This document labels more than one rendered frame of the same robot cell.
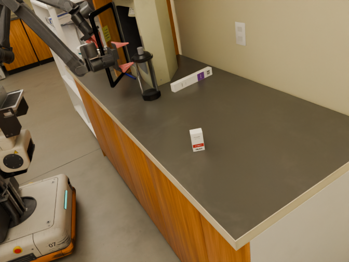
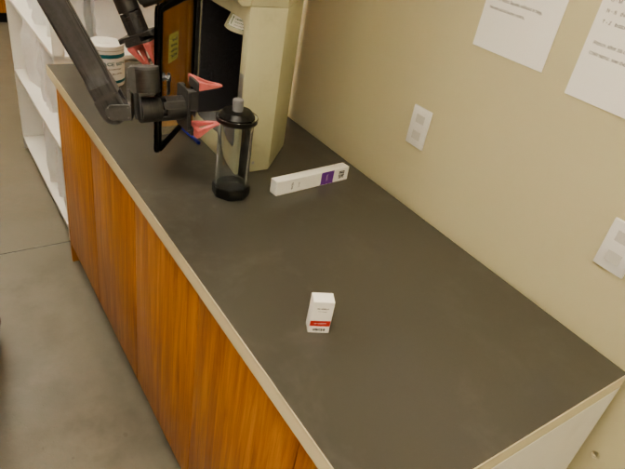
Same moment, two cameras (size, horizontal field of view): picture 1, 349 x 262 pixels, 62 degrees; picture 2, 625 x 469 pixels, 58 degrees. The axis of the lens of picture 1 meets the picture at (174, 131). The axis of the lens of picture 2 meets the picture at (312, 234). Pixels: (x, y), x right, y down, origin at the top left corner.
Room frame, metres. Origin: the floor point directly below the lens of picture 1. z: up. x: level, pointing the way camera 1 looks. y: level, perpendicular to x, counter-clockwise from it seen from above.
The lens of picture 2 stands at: (0.05, 0.19, 1.71)
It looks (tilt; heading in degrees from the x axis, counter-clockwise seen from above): 33 degrees down; 345
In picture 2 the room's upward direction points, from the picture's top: 11 degrees clockwise
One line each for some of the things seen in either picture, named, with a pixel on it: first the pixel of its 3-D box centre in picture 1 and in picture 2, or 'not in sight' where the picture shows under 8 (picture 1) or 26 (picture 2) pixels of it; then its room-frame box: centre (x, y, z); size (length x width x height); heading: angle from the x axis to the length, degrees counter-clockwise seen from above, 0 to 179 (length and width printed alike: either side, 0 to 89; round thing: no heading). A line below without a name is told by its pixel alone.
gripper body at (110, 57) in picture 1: (108, 60); (174, 107); (1.35, 0.24, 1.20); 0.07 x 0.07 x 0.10; 24
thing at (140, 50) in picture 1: (141, 54); (237, 111); (1.42, 0.08, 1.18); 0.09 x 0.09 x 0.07
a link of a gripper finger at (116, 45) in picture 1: (120, 48); (203, 91); (1.38, 0.17, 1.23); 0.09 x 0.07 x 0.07; 114
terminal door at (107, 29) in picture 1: (111, 44); (175, 69); (1.66, 0.25, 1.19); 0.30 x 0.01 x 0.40; 163
